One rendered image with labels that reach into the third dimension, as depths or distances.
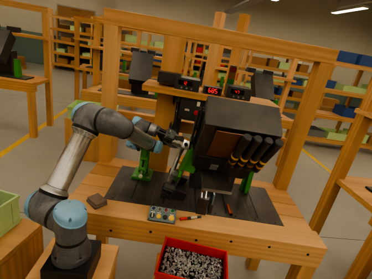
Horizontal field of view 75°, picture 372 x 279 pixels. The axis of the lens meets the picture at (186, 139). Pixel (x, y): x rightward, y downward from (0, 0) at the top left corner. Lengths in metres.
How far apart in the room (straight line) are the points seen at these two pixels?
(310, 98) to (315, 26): 11.23
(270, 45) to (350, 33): 12.27
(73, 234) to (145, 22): 1.25
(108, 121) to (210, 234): 0.82
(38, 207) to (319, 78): 1.73
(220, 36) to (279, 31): 10.69
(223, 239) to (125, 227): 0.54
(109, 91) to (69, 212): 0.98
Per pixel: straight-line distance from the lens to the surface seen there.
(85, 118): 1.11
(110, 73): 1.75
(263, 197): 1.87
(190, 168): 1.47
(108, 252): 1.32
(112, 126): 1.05
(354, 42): 14.11
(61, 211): 1.04
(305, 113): 1.89
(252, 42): 1.70
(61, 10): 12.06
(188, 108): 1.60
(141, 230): 1.44
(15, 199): 1.53
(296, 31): 12.64
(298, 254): 1.64
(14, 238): 1.55
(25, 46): 12.74
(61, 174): 1.11
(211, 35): 1.66
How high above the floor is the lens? 1.81
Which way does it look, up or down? 21 degrees down
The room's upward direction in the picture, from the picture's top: 10 degrees clockwise
